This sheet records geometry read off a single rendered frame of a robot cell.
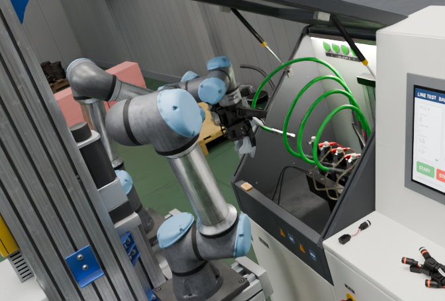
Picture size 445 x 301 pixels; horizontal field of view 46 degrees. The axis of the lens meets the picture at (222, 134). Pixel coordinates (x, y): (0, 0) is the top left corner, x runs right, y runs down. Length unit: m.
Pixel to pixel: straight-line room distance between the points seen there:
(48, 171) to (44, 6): 9.90
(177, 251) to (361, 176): 0.64
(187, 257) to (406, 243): 0.64
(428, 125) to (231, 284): 0.71
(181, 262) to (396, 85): 0.80
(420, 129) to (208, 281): 0.73
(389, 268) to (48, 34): 10.21
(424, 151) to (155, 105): 0.78
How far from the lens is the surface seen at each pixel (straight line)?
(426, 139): 1.56
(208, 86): 1.55
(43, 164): 1.47
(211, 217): 1.38
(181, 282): 1.56
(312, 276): 1.98
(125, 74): 6.38
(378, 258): 1.63
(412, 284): 1.54
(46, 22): 11.31
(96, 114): 1.97
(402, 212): 1.73
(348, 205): 1.75
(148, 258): 1.74
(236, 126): 1.71
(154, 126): 1.20
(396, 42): 1.60
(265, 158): 2.32
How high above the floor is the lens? 2.01
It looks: 22 degrees down
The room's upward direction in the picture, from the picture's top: 19 degrees counter-clockwise
